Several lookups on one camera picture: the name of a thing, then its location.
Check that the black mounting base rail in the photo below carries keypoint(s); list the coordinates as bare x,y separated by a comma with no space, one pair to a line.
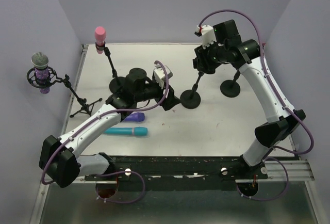
136,181

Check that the silver purple glitter microphone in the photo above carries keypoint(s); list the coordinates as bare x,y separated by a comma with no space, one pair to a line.
40,62

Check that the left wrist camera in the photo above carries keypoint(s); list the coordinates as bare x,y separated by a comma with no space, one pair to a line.
159,75

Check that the aluminium extrusion rail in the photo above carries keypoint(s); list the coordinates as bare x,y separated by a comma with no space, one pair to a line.
288,171

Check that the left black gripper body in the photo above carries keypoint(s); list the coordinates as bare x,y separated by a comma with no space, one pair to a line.
165,103

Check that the black shock-mount round-base stand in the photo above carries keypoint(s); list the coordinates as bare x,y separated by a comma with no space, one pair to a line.
230,88

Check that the dark purple microphone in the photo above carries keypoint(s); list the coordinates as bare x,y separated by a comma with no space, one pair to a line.
135,117

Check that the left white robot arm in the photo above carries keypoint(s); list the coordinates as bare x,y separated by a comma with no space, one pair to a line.
90,131

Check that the teal microphone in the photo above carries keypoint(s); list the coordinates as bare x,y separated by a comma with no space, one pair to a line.
127,131

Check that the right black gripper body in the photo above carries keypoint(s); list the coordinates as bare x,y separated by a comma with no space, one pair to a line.
209,58

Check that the pink microphone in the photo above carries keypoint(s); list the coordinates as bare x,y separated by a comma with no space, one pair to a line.
100,37

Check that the black round-base stand back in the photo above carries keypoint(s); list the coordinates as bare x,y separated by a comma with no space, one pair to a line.
190,98

